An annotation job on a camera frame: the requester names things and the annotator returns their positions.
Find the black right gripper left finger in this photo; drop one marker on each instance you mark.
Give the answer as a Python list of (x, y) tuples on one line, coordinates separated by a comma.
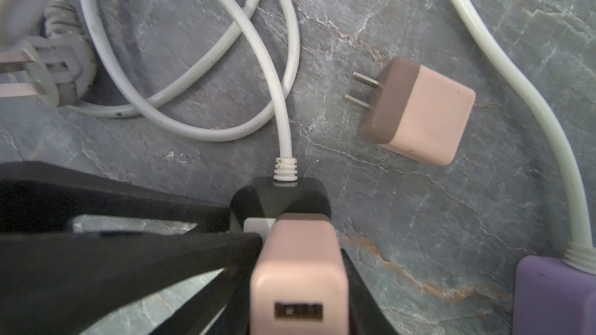
[(55, 281)]

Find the black power strip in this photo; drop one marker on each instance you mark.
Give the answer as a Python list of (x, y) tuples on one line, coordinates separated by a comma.
[(264, 197)]

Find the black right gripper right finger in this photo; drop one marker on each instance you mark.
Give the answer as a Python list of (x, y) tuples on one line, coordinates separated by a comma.
[(365, 316)]

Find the pink plug adapter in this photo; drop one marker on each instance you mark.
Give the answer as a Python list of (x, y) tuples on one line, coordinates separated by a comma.
[(415, 112), (299, 284)]

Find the purple power strip far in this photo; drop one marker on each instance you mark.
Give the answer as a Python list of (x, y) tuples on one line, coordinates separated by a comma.
[(552, 298)]

